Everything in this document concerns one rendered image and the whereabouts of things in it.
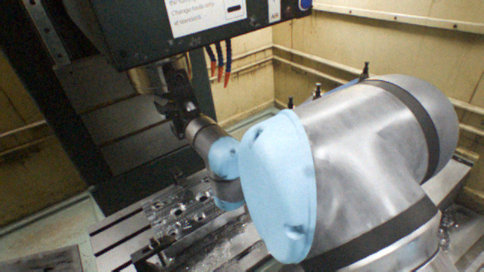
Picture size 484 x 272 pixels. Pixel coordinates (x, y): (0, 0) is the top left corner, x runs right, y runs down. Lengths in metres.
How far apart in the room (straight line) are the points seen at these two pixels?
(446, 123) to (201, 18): 0.42
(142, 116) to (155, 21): 0.80
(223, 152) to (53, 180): 1.41
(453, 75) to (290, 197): 1.21
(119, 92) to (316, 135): 1.06
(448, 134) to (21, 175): 1.75
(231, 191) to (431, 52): 1.03
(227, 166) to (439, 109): 0.35
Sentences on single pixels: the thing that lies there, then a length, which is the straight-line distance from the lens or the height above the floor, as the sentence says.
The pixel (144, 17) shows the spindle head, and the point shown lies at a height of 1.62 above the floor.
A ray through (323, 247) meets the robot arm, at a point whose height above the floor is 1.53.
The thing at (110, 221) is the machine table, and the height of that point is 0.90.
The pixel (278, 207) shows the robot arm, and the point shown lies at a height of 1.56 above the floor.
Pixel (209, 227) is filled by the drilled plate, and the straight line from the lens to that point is 0.95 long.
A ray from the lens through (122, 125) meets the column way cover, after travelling 1.27.
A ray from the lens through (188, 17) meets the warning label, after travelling 0.54.
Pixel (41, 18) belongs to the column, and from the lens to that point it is 1.14.
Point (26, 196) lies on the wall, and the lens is 1.88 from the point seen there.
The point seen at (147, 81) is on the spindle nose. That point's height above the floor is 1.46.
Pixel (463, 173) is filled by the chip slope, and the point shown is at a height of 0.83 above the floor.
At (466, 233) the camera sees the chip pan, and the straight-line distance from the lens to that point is 1.49.
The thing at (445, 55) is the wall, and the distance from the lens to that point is 1.36.
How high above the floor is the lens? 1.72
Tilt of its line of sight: 37 degrees down
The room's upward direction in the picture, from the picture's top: 8 degrees counter-clockwise
